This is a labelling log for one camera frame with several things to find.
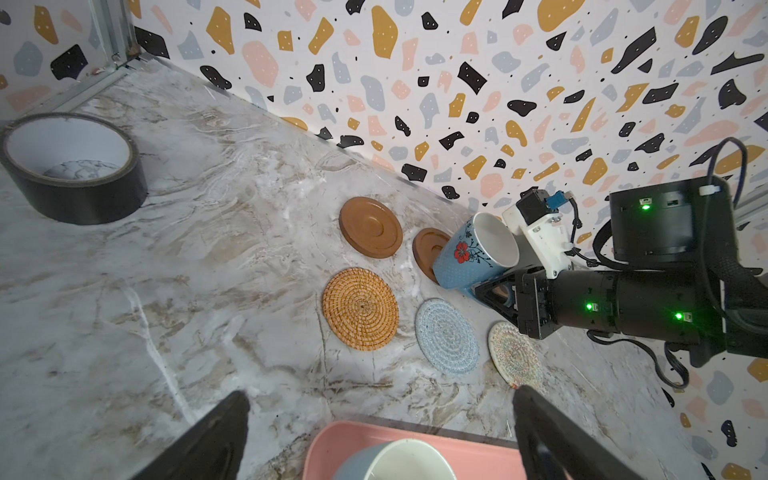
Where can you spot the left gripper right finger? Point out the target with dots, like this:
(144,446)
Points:
(552,446)

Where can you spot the light blue round coaster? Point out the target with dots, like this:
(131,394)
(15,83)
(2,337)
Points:
(446,338)

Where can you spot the black tape roll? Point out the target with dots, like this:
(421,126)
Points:
(74,168)

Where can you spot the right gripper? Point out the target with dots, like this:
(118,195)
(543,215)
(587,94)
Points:
(575,298)

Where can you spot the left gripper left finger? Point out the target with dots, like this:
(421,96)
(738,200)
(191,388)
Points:
(212,449)

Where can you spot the white mug blue handle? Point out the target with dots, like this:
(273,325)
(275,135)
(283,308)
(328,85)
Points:
(400,459)

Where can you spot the woven rattan coaster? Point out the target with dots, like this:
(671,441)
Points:
(361,309)

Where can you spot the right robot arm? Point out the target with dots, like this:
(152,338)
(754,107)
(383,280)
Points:
(675,276)

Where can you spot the light blue mug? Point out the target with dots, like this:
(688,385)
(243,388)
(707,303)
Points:
(483,248)

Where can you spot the beige patterned round coaster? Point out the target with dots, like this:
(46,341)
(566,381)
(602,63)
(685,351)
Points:
(514,356)

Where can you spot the pink silicone tray mat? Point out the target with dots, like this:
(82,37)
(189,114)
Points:
(353,450)

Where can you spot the brown wooden coaster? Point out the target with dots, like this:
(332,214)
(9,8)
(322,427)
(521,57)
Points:
(426,248)
(370,227)

